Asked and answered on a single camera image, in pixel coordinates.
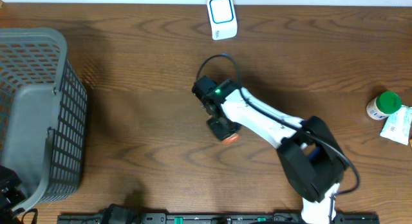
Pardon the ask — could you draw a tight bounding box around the red Top chocolate bar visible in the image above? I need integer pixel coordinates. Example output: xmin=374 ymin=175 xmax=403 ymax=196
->
xmin=221 ymin=133 xmax=240 ymax=144

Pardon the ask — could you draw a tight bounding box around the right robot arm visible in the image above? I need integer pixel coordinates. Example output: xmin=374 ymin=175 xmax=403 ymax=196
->
xmin=192 ymin=76 xmax=349 ymax=223

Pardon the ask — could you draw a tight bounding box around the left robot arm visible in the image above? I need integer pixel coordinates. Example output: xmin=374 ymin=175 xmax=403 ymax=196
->
xmin=1 ymin=166 xmax=38 ymax=224

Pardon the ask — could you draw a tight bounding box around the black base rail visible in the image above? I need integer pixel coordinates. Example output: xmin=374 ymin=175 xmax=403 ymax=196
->
xmin=57 ymin=203 xmax=380 ymax=224

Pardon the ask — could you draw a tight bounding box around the grey plastic basket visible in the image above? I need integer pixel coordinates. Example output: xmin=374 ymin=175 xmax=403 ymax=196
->
xmin=1 ymin=28 xmax=88 ymax=213

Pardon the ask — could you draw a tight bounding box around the white barcode scanner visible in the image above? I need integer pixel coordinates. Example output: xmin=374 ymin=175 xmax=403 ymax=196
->
xmin=207 ymin=0 xmax=238 ymax=41

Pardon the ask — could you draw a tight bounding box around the green lid jar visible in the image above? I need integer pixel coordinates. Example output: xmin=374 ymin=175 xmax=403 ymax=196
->
xmin=366 ymin=91 xmax=402 ymax=120

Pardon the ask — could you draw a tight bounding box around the teal wet wipes pack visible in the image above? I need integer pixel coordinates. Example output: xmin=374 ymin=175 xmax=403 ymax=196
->
xmin=380 ymin=105 xmax=411 ymax=145

